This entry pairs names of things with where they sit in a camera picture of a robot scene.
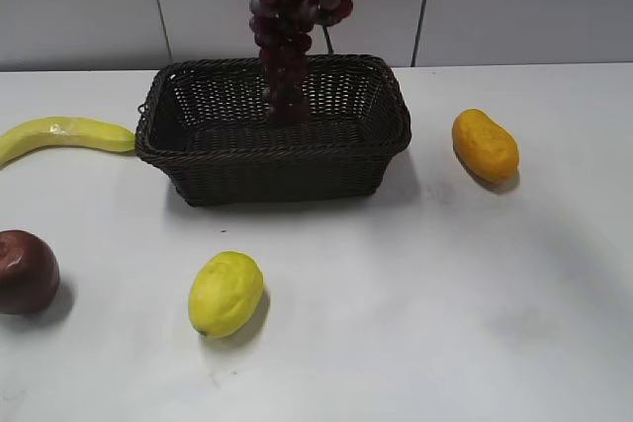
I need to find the yellow banana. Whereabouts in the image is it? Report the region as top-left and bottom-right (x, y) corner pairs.
(1, 117), (136, 168)

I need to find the red apple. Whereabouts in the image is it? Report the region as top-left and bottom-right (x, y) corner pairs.
(1, 229), (60, 315)

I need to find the purple grape bunch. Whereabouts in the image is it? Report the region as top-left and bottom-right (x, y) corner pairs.
(249, 0), (353, 125)

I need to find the orange mango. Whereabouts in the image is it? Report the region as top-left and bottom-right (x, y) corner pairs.
(451, 109), (520, 184)

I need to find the yellow lemon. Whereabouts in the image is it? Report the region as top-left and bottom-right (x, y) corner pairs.
(188, 251), (264, 339)

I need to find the black woven basket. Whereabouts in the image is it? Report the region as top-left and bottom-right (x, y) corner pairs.
(136, 54), (411, 207)

